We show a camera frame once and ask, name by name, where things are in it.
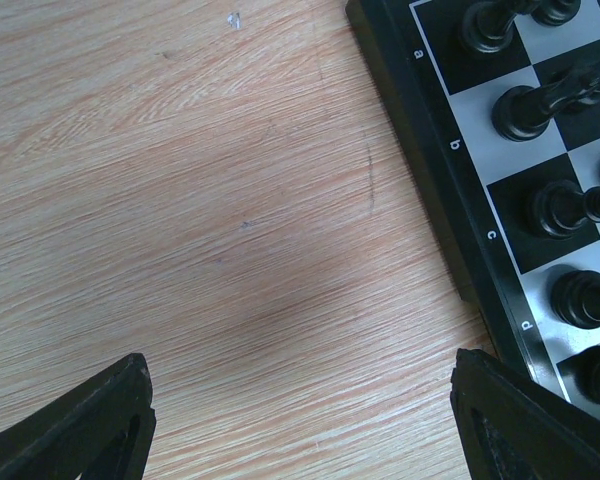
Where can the black bishop piece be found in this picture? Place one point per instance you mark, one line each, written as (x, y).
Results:
(560, 209)

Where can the black rook piece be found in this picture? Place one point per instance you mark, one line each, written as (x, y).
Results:
(486, 27)

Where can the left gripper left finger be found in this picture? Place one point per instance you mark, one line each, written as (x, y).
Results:
(101, 429)

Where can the black queen piece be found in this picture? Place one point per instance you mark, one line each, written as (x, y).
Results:
(575, 298)

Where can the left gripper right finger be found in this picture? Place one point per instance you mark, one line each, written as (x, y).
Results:
(512, 428)

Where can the black white chess board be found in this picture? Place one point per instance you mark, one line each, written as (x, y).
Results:
(475, 184)

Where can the black knight piece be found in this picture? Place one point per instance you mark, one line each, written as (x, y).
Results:
(523, 113)

